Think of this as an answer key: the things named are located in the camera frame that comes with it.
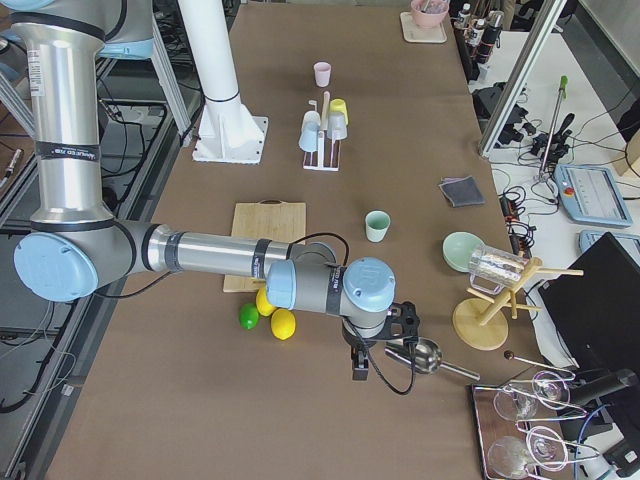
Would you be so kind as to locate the green cup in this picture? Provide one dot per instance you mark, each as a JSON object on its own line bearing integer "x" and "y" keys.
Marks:
{"x": 377, "y": 223}

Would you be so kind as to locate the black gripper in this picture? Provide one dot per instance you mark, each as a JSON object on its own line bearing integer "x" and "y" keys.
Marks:
{"x": 356, "y": 346}

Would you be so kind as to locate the clear glass mug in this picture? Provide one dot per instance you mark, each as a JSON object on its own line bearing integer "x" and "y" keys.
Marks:
{"x": 493, "y": 269}

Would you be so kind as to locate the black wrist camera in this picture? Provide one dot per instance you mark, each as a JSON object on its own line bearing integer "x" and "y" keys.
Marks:
{"x": 360, "y": 364}

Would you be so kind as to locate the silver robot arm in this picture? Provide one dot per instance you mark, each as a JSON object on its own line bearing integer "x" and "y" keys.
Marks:
{"x": 77, "y": 245}

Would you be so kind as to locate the lime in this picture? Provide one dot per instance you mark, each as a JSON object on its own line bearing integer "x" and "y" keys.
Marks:
{"x": 249, "y": 316}

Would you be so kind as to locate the bamboo cutting board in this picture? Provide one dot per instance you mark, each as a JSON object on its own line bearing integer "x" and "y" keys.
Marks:
{"x": 275, "y": 220}

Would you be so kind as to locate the grey cup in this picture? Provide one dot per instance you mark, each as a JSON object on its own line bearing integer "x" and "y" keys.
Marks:
{"x": 337, "y": 126}

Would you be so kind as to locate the blue teach pendant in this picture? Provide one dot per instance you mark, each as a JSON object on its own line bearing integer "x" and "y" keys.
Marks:
{"x": 590, "y": 196}

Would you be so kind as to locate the white cup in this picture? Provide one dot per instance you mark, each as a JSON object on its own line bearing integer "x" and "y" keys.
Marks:
{"x": 311, "y": 117}

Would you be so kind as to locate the lemon near board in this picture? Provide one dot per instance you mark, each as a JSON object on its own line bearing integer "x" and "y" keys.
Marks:
{"x": 263, "y": 305}

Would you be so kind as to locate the wooden mug tree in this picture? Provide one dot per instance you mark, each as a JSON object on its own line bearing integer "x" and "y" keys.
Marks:
{"x": 480, "y": 322}

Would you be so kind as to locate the grey folded cloth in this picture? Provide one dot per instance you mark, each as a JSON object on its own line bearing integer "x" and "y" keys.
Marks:
{"x": 461, "y": 192}

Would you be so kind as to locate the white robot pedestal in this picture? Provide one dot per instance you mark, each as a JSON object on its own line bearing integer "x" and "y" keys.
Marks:
{"x": 228, "y": 132}

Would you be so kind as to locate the steel scoop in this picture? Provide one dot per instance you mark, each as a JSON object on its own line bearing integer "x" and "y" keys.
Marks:
{"x": 427, "y": 357}

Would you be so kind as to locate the beige tray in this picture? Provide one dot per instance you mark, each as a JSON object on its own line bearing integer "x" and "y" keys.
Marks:
{"x": 413, "y": 33}

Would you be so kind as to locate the black laptop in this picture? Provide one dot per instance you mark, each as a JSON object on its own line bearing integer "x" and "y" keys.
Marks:
{"x": 597, "y": 314}

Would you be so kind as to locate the white wire cup holder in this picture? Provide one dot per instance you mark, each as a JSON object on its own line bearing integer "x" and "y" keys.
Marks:
{"x": 327, "y": 157}

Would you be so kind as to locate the blue cup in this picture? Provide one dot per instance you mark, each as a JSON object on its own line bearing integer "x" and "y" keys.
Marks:
{"x": 308, "y": 140}

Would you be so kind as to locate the lemon front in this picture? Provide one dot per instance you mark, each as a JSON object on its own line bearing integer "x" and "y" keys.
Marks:
{"x": 283, "y": 324}

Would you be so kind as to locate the wine glass rack tray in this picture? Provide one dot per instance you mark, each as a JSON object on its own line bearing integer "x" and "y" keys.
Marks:
{"x": 518, "y": 427}

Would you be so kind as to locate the pink cup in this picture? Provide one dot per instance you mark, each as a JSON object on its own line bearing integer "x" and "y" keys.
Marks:
{"x": 322, "y": 73}

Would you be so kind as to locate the pink bowl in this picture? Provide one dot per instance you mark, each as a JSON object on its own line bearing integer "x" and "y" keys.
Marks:
{"x": 428, "y": 13}

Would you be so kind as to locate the yellow cup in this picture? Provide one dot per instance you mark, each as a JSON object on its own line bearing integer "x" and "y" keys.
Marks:
{"x": 339, "y": 105}

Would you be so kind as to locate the green bowl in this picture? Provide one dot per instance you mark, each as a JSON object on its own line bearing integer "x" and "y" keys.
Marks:
{"x": 457, "y": 248}

